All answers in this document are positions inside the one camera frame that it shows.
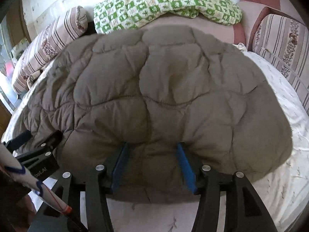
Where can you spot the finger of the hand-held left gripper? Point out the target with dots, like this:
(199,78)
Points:
(52,140)
(19,140)

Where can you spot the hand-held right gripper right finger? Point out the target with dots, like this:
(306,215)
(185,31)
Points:
(187,169)

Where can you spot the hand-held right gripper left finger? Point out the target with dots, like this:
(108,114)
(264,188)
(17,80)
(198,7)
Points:
(119,168)

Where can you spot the taupe puffer jacket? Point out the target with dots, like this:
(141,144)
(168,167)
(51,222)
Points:
(157,89)

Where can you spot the striped floral pillow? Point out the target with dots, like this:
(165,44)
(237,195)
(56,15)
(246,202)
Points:
(282,48)
(45,46)

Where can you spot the white leaf-print bedsheet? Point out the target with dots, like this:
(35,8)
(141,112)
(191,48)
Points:
(284,186)

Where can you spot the pink mattress cover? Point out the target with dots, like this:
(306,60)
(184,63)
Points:
(217,31)

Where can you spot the green checkered blanket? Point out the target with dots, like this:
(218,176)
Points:
(157,4)

